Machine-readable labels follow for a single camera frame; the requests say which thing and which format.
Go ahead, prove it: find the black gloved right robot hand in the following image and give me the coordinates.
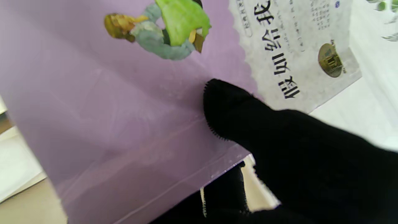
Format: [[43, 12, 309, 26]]
[[149, 78, 398, 224]]

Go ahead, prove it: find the pale green leafy plant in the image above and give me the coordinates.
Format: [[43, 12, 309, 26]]
[[366, 0, 398, 42]]

